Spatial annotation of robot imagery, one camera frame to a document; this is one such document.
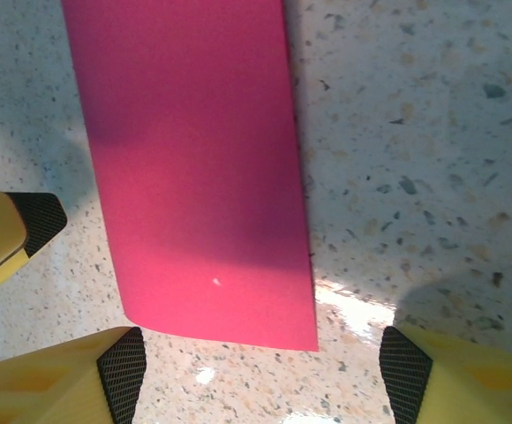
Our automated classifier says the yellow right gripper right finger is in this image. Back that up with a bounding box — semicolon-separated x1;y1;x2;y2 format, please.
379;323;512;424

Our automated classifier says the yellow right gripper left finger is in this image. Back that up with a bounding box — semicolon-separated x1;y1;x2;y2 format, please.
0;325;147;424

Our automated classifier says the pink cloth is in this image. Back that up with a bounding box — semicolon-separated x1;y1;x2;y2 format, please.
60;0;320;353

